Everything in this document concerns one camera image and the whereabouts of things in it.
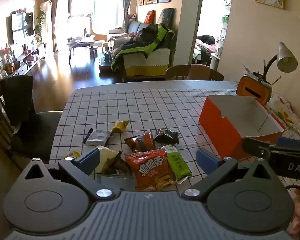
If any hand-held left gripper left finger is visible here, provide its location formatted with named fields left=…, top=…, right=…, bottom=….
left=22, top=147, right=115, bottom=201

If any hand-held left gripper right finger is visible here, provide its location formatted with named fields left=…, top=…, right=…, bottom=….
left=181, top=148, right=276, bottom=202

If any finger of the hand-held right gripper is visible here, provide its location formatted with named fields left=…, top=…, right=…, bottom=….
left=241, top=137, right=280, bottom=159
left=276, top=136, right=300, bottom=150

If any cream and brown snack bag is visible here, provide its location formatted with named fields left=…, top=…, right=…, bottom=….
left=95, top=145, right=130, bottom=175

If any silver white snack packet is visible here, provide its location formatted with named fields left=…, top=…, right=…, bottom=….
left=83, top=128, right=113, bottom=146

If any green snack bar packet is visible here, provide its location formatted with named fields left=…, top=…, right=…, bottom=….
left=164, top=145, right=192, bottom=184

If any orange cardboard box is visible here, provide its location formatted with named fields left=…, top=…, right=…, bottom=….
left=199, top=95, right=287, bottom=160

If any small yellow snack packet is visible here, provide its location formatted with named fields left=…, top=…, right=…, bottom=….
left=111, top=120, right=130, bottom=133

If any black snack packet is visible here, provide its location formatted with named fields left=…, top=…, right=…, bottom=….
left=154, top=129, right=180, bottom=145

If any dark red-brown chip bag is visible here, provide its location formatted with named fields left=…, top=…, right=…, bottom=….
left=124, top=132, right=155, bottom=153

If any red-orange snack bag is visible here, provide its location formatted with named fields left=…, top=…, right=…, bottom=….
left=125, top=149, right=177, bottom=192

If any floral printed cloth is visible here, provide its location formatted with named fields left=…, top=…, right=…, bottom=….
left=267, top=94, right=300, bottom=134

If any wooden chair with dark cushion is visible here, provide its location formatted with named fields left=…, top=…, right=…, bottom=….
left=0, top=75, right=64, bottom=161

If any black clip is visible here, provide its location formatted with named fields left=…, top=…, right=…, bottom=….
left=252, top=72, right=272, bottom=83

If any grey desk lamp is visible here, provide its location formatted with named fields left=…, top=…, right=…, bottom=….
left=264, top=42, right=298, bottom=80

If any tan towel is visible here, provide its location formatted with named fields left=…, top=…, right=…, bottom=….
left=189, top=64, right=212, bottom=81

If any wooden dining chair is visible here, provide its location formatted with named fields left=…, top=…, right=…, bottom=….
left=165, top=64, right=225, bottom=82

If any black garment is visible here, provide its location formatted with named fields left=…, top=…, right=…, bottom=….
left=1, top=75, right=35, bottom=128

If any small wooden stool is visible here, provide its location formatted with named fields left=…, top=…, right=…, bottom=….
left=89, top=45, right=99, bottom=60

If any armchair with cream yellow cover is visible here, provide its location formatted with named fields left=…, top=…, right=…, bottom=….
left=122, top=47, right=171, bottom=77

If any low television cabinet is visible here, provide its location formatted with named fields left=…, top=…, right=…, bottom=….
left=0, top=42, right=47, bottom=78

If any wooden rocking animal chair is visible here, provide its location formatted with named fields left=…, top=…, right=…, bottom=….
left=85, top=12, right=108, bottom=42

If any black and green jacket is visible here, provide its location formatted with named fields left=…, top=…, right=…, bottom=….
left=111, top=23, right=175, bottom=72

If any grey-blue sofa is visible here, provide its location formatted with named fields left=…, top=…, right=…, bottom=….
left=109, top=20, right=150, bottom=48

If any green house plant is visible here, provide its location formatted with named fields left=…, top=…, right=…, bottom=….
left=35, top=10, right=47, bottom=44

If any grey curtain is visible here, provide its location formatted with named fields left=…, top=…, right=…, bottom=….
left=121, top=0, right=132, bottom=33
left=51, top=0, right=62, bottom=53

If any flat screen television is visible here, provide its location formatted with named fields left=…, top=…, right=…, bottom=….
left=6, top=12, right=33, bottom=45

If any red cushion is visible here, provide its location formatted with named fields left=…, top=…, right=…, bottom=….
left=144, top=10, right=156, bottom=24

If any black cable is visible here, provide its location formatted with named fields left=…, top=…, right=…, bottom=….
left=284, top=184, right=300, bottom=198

